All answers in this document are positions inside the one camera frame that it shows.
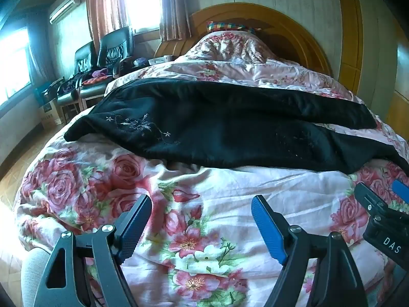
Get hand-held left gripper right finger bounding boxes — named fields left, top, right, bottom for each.
left=251, top=194, right=368, bottom=307

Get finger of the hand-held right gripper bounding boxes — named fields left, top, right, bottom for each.
left=391, top=179, right=409, bottom=206
left=354, top=182, right=390, bottom=222

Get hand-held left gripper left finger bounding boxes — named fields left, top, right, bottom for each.
left=33, top=194, right=153, bottom=307

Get black embroidered pants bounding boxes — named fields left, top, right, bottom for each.
left=64, top=78, right=409, bottom=175

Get pink floral quilt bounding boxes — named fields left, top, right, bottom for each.
left=14, top=32, right=409, bottom=307

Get light grey cloth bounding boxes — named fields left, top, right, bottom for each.
left=20, top=246, right=60, bottom=307

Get blue and white cardboard box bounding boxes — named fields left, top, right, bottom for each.
left=33, top=81, right=64, bottom=126

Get red cushion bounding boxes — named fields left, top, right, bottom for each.
left=83, top=76, right=114, bottom=85

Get yellow wooden side panel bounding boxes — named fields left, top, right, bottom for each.
left=334, top=0, right=365, bottom=98

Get bedside table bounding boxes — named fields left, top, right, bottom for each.
left=132, top=55, right=176, bottom=68

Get black leather armchair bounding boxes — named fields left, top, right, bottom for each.
left=78, top=26, right=135, bottom=109
left=57, top=41, right=98, bottom=122

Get wooden headboard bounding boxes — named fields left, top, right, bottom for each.
left=154, top=3, right=334, bottom=78

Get side window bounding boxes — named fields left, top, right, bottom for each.
left=0, top=27, right=32, bottom=104

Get colourful checkered pillow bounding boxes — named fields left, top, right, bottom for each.
left=206, top=21, right=261, bottom=36

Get pink curtain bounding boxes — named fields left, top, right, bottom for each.
left=86, top=0, right=133, bottom=50
left=159, top=0, right=192, bottom=42

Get curtained window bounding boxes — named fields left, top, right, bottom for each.
left=123, top=0, right=167, bottom=34

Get white air conditioner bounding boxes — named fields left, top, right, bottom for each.
left=49, top=0, right=82, bottom=24

